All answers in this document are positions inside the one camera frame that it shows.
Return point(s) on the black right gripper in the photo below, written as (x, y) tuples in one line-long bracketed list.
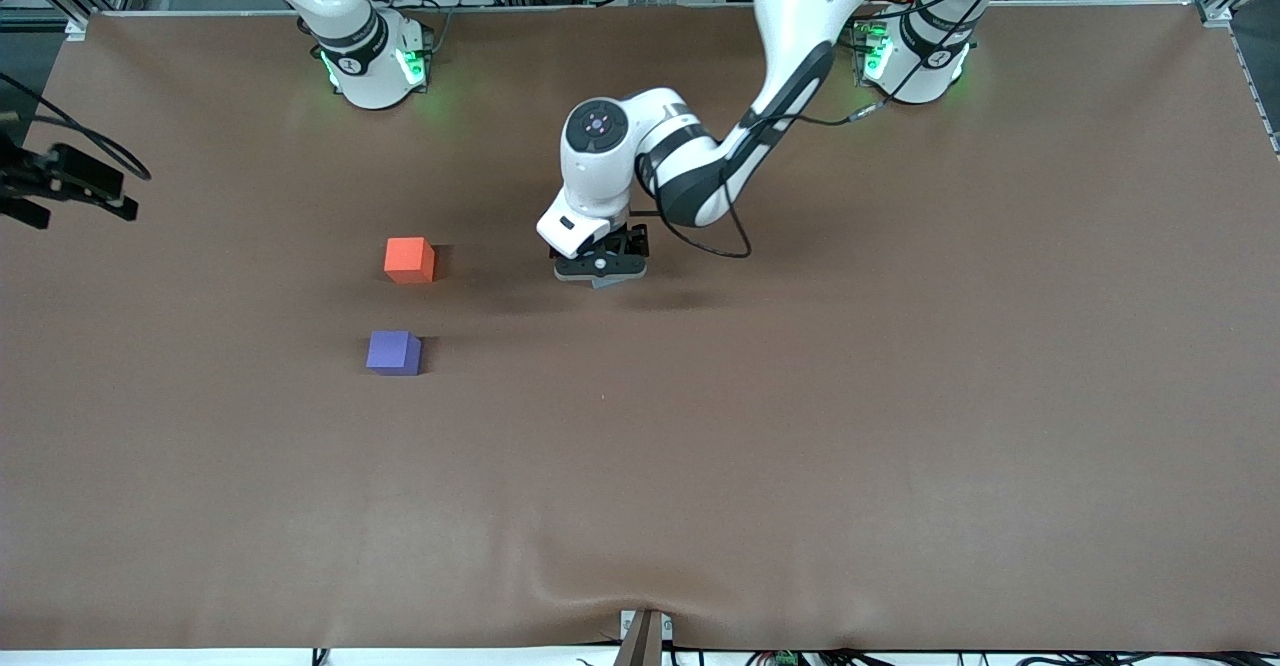
[(62, 173)]

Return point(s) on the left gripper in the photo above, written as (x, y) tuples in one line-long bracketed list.
[(632, 241)]

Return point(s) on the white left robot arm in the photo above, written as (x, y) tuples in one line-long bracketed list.
[(800, 6)]

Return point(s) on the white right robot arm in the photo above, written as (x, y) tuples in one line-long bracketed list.
[(365, 66)]

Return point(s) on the orange foam block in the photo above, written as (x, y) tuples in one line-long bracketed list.
[(408, 259)]

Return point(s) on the purple foam block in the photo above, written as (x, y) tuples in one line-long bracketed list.
[(392, 352)]

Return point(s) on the brown table cover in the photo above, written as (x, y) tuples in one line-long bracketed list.
[(800, 446)]

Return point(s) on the brown metal table clamp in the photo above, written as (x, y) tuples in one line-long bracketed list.
[(645, 641)]

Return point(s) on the green terminal connector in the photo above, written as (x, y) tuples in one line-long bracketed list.
[(785, 658)]

